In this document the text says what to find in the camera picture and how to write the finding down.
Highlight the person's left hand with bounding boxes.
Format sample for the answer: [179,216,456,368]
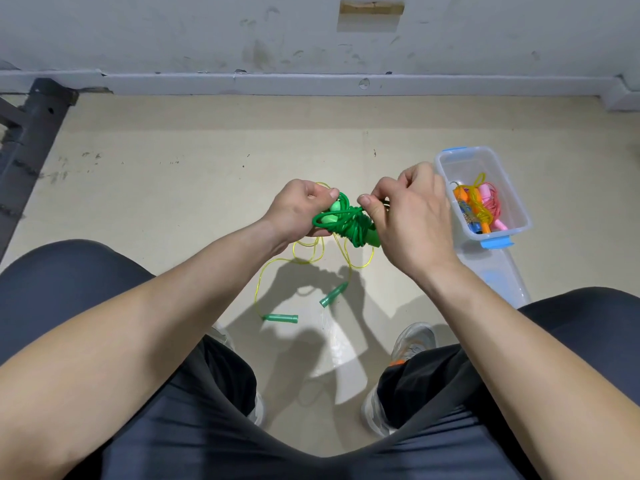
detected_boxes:
[262,179,342,250]

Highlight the person's right hand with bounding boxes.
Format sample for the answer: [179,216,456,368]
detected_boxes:
[357,161,465,288]

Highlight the orange handled yellow skipping rope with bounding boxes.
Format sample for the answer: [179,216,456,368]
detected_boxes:
[454,173,495,236]

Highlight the green-handled dark green jump rope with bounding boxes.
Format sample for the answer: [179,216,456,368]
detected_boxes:
[312,191,387,249]

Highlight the pink skipping rope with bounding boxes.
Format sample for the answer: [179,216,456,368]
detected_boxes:
[478,183,509,234]

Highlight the clear storage box blue latches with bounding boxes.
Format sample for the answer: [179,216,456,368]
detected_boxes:
[436,147,532,250]

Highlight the pile of colourful jump ropes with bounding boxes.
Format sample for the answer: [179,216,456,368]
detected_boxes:
[255,183,381,326]

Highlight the person's right forearm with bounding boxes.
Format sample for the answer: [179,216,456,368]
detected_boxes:
[422,257,640,480]

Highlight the person's left forearm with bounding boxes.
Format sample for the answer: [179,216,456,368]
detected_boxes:
[0,219,283,480]

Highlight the clear plastic box lid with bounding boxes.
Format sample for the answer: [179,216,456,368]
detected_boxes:
[468,245,531,309]

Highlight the grey right shoe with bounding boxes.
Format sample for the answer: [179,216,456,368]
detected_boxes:
[362,323,438,438]

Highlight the grey shoe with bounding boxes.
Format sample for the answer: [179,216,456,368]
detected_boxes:
[362,323,438,438]
[210,327,268,428]

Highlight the grey left shoe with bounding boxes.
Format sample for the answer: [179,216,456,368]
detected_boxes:
[210,327,268,428]

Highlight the black shorts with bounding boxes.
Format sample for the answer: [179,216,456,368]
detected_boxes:
[0,239,640,480]

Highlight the small wooden wall block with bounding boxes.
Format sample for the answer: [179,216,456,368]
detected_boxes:
[339,1,406,18]

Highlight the black metal rack frame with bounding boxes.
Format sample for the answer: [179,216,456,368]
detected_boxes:
[0,79,77,261]

